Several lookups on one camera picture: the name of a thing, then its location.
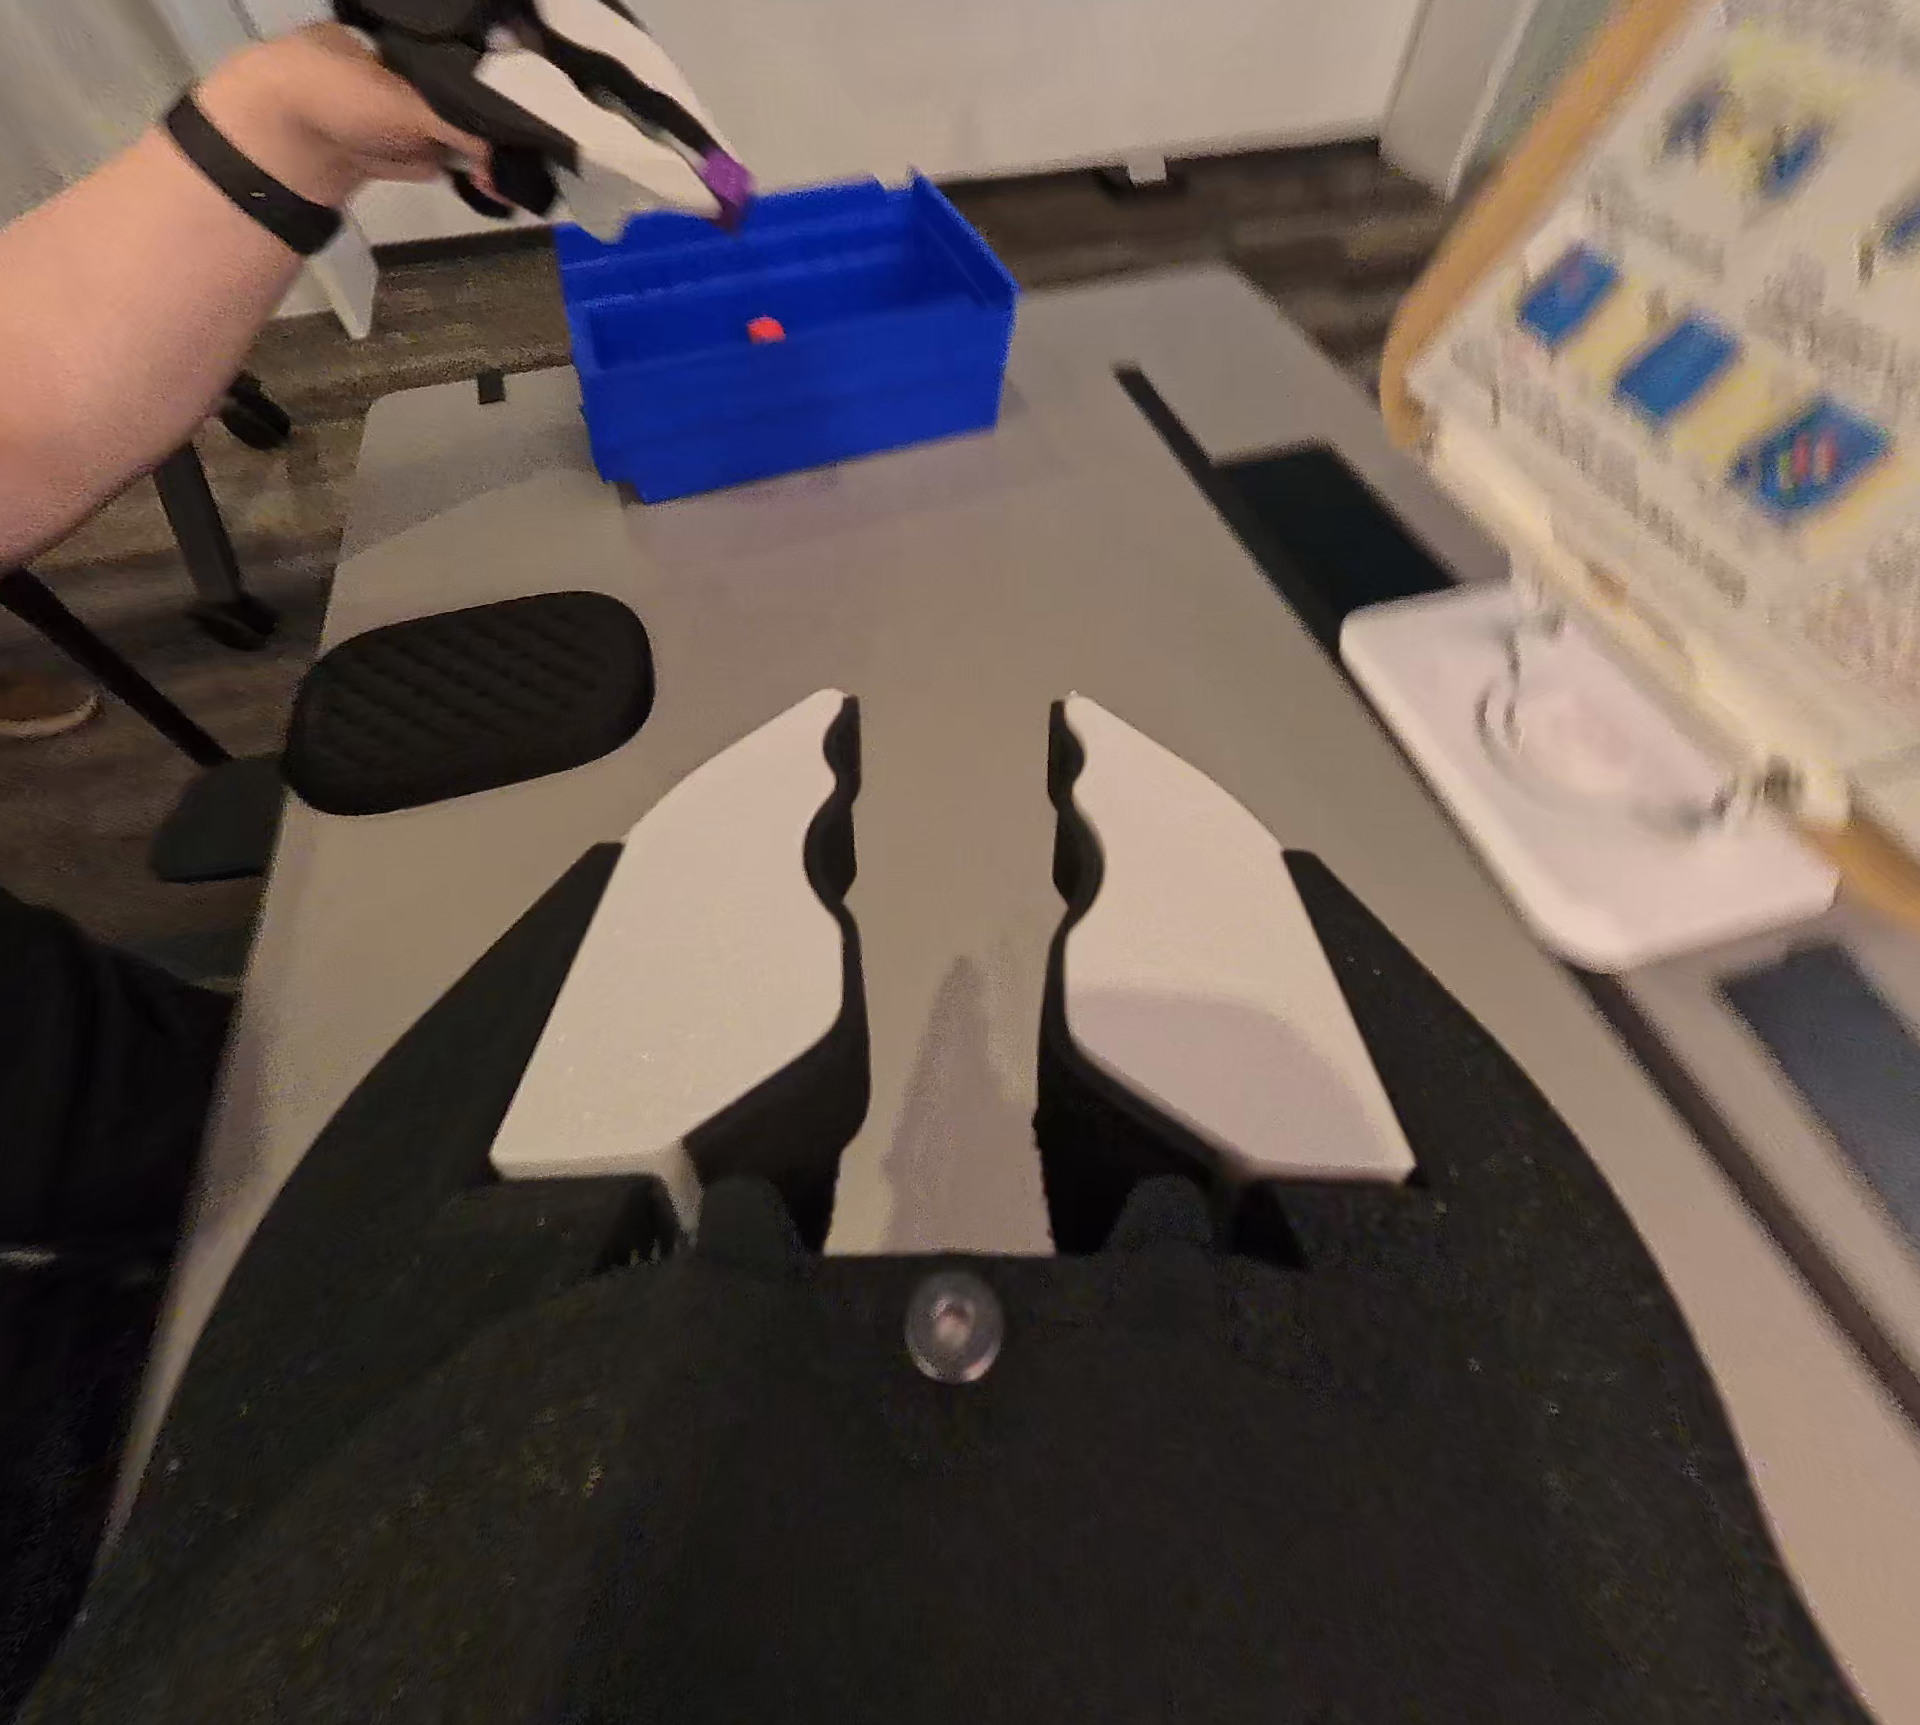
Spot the black wristband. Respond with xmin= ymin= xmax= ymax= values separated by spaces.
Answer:
xmin=166 ymin=85 xmax=344 ymax=257

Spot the black chair base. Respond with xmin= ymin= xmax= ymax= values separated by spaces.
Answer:
xmin=0 ymin=366 xmax=294 ymax=765

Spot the person's left hand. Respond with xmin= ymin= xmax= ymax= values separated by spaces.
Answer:
xmin=198 ymin=21 xmax=490 ymax=210

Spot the dark chair seat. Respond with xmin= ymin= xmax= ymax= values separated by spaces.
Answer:
xmin=151 ymin=756 xmax=290 ymax=884

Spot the black desk cover flap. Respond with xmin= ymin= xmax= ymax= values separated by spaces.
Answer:
xmin=1719 ymin=946 xmax=1920 ymax=1249
xmin=1213 ymin=442 xmax=1457 ymax=663

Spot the person's left forearm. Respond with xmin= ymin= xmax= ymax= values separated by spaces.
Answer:
xmin=0 ymin=128 xmax=348 ymax=574

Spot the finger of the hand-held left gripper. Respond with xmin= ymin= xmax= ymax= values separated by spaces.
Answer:
xmin=473 ymin=46 xmax=725 ymax=247
xmin=525 ymin=0 xmax=732 ymax=165

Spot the blue plastic bin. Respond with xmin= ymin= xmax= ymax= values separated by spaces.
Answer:
xmin=557 ymin=172 xmax=1021 ymax=507

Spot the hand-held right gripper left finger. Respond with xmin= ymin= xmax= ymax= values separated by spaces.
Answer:
xmin=490 ymin=687 xmax=873 ymax=1257

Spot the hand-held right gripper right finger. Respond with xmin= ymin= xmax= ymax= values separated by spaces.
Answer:
xmin=1037 ymin=691 xmax=1421 ymax=1257

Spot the printed instruction sheet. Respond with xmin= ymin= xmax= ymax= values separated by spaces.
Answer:
xmin=1418 ymin=0 xmax=1920 ymax=765

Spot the black chair armrest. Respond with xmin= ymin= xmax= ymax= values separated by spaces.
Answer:
xmin=284 ymin=595 xmax=660 ymax=817

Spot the person's black clothing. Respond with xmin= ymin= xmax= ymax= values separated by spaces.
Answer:
xmin=0 ymin=888 xmax=235 ymax=1694

